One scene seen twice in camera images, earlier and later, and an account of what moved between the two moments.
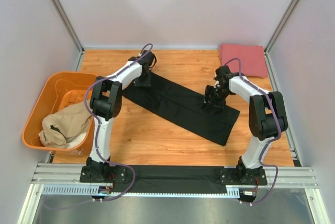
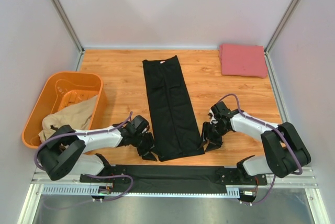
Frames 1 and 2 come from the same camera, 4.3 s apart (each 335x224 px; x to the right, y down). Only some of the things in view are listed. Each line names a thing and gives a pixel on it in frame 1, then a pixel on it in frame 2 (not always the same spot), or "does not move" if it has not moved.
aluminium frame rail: x=64 y=180 does not move
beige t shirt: x=67 y=123 does not move
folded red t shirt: x=253 y=59 does not move
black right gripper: x=208 y=92 to x=206 y=136
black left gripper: x=146 y=84 to x=150 y=144
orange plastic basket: x=63 y=89 does not move
